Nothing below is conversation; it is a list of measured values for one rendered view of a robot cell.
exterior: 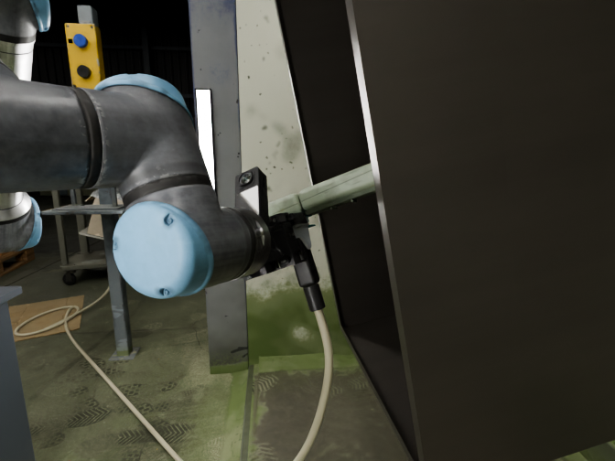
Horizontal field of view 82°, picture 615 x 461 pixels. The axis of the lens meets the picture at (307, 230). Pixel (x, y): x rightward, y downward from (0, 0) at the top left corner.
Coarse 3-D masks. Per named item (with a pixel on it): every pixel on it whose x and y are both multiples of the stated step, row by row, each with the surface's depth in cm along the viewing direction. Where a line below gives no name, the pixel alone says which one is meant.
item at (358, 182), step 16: (352, 176) 59; (368, 176) 58; (304, 192) 62; (320, 192) 61; (336, 192) 60; (352, 192) 59; (368, 192) 59; (272, 208) 64; (288, 208) 63; (304, 208) 62; (320, 208) 61; (336, 208) 63; (304, 272) 63; (304, 288) 64; (320, 304) 63
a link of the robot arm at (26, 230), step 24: (0, 0) 60; (24, 0) 62; (48, 0) 65; (0, 24) 63; (24, 24) 65; (48, 24) 67; (0, 48) 65; (24, 48) 68; (24, 72) 71; (24, 192) 95; (0, 216) 88; (24, 216) 93; (0, 240) 91; (24, 240) 96
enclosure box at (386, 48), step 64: (320, 0) 95; (384, 0) 41; (448, 0) 42; (512, 0) 43; (576, 0) 45; (320, 64) 98; (384, 64) 43; (448, 64) 44; (512, 64) 45; (576, 64) 46; (320, 128) 102; (384, 128) 44; (448, 128) 45; (512, 128) 47; (576, 128) 48; (384, 192) 46; (448, 192) 47; (512, 192) 49; (576, 192) 50; (384, 256) 112; (448, 256) 49; (512, 256) 51; (576, 256) 52; (384, 320) 114; (448, 320) 51; (512, 320) 53; (576, 320) 54; (384, 384) 85; (448, 384) 53; (512, 384) 55; (576, 384) 57; (448, 448) 56; (512, 448) 58; (576, 448) 60
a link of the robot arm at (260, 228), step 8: (232, 208) 44; (248, 216) 43; (256, 216) 45; (256, 224) 44; (264, 224) 45; (256, 232) 43; (264, 232) 43; (256, 240) 42; (264, 240) 44; (256, 248) 42; (264, 248) 44; (256, 256) 42; (264, 256) 44; (256, 264) 43; (248, 272) 43
